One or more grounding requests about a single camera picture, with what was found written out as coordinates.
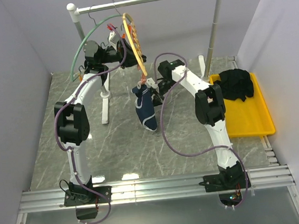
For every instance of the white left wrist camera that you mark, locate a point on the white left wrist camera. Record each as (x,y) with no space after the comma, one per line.
(113,37)

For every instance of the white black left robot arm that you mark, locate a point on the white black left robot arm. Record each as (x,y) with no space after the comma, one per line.
(72,126)

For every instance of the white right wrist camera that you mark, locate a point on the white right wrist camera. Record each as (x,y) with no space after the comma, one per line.
(151,83)

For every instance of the aluminium rail frame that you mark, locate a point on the aluminium rail frame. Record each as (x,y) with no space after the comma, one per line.
(273,198)

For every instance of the navy blue underwear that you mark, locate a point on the navy blue underwear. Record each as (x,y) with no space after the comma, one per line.
(144,107)

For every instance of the green clip hanger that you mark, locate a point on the green clip hanger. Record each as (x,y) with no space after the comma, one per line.
(75,12)

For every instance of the metal clothes rack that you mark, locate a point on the metal clothes rack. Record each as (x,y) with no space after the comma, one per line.
(212,32)

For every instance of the pink end clothespin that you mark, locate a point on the pink end clothespin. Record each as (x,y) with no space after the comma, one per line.
(142,81)

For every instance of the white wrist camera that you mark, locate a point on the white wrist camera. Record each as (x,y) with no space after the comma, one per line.
(113,37)
(151,83)

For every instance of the yellow plastic tray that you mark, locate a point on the yellow plastic tray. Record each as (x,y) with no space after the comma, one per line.
(249,118)

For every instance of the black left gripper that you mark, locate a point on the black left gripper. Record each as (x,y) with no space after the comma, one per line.
(130,54)

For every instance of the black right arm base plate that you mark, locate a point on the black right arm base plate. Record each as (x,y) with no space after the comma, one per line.
(212,185)

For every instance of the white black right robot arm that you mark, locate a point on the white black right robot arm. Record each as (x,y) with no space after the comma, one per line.
(210,112)

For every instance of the yellow clip hanger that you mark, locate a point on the yellow clip hanger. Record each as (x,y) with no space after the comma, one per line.
(131,34)

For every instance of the black garment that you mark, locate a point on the black garment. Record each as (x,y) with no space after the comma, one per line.
(235,84)

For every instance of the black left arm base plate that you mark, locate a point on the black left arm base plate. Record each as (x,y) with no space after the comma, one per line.
(86,203)

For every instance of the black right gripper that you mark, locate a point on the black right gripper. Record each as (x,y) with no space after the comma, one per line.
(157,100)

